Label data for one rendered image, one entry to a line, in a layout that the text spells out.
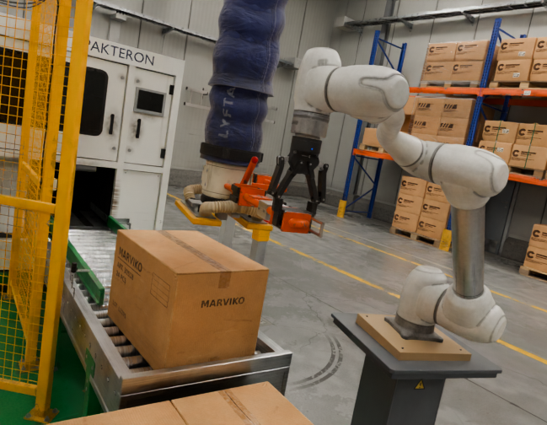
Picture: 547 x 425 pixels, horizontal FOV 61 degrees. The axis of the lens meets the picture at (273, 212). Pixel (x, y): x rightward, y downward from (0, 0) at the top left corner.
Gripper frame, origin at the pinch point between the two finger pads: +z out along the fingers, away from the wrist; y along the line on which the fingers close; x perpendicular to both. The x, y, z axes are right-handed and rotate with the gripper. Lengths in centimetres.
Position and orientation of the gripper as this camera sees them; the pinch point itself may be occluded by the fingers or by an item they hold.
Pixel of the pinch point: (292, 217)
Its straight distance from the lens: 117.4
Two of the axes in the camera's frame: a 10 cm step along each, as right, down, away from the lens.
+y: -9.2, -1.0, -3.8
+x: 3.6, 2.0, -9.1
